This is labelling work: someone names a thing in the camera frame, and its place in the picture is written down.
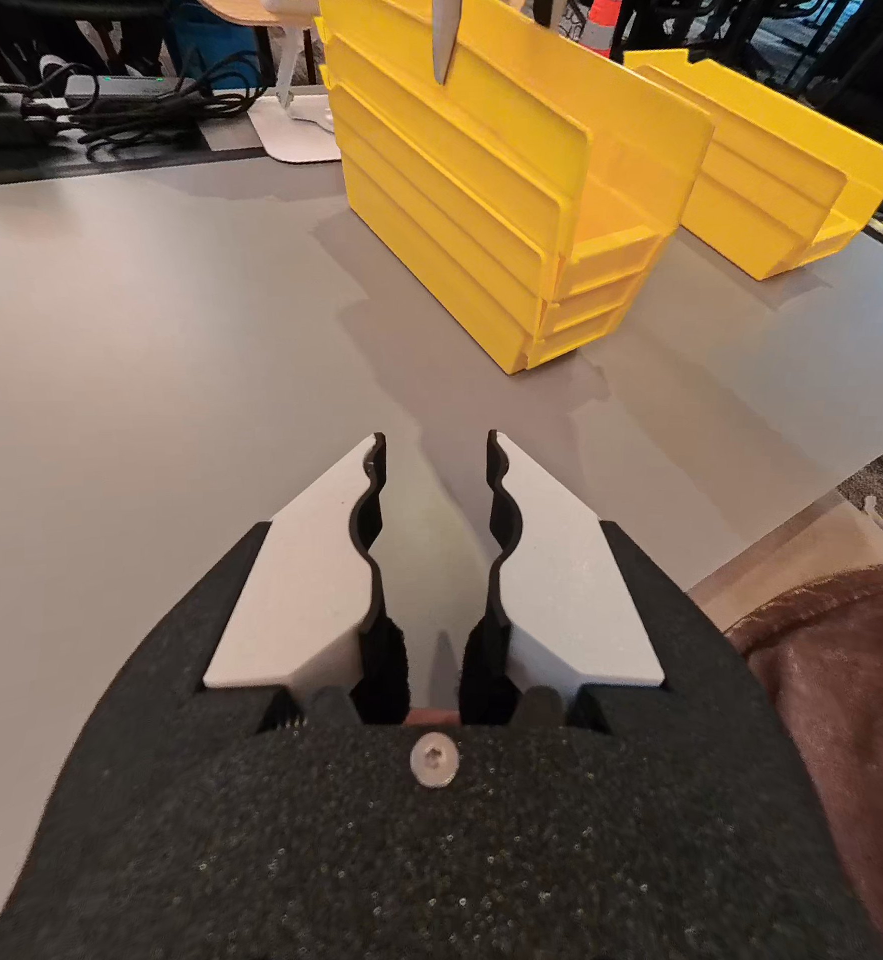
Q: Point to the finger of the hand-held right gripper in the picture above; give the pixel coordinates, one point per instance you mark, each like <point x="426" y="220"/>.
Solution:
<point x="445" y="37"/>

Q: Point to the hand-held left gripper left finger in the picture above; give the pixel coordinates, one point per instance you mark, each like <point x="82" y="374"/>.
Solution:
<point x="299" y="600"/>

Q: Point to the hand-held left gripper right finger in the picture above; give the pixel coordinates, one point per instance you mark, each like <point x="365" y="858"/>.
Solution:
<point x="576" y="600"/>

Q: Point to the yellow plastic storage bin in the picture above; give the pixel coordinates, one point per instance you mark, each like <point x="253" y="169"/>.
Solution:
<point x="749" y="195"/>
<point x="441" y="262"/>
<point x="636" y="150"/>
<point x="591" y="307"/>

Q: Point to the orange traffic cone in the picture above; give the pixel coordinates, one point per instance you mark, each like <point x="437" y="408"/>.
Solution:
<point x="605" y="30"/>

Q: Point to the instruction sheet on wooden stand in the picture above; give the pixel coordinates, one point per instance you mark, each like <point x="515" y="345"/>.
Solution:
<point x="299" y="139"/>

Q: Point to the blue plastic basket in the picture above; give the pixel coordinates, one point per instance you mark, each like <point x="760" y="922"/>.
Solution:
<point x="209" y="37"/>

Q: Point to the person's brown shirt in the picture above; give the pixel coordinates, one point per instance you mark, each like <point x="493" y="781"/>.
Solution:
<point x="846" y="712"/>

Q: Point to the black power adapter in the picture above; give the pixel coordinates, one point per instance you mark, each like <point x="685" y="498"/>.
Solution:
<point x="126" y="86"/>

